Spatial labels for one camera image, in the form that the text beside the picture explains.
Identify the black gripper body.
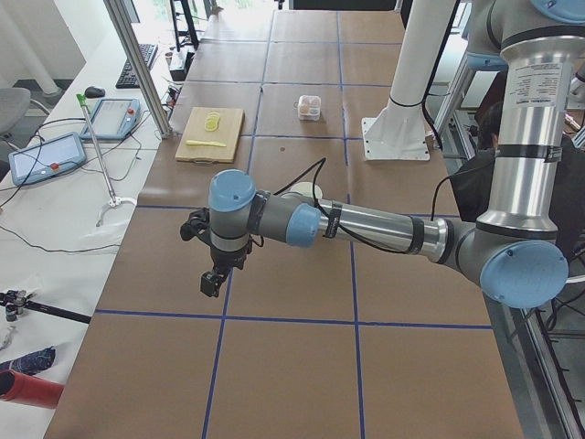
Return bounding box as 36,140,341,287
179,208,252,274

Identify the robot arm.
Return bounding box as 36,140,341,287
180,1,584,308

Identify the yellow plastic knife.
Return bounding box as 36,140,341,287
186,140,227,147

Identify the metal reacher grabber tool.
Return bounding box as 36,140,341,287
76,93,137,227

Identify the bamboo cutting board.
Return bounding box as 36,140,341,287
175,107,244,163

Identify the white round bowl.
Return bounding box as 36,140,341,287
289,181,323,199

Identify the blue teach pendant far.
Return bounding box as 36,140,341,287
90,98,141,142

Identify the blue teach pendant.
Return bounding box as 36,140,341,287
8,133,87,187
90,98,141,142

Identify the blue teach pendant near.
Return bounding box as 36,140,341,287
8,133,87,187

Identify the black keyboard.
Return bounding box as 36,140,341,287
114,43,159,90

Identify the black computer mouse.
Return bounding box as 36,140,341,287
84,86,106,99

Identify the black tripod rod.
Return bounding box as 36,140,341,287
0,290,91,324

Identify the red cylinder bottle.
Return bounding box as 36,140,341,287
1,369,64,409

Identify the person in dark jacket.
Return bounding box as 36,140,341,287
450,102,584,260

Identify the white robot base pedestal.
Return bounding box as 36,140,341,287
362,0,459,161

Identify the aluminium frame post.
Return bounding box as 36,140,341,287
103,0,173,139

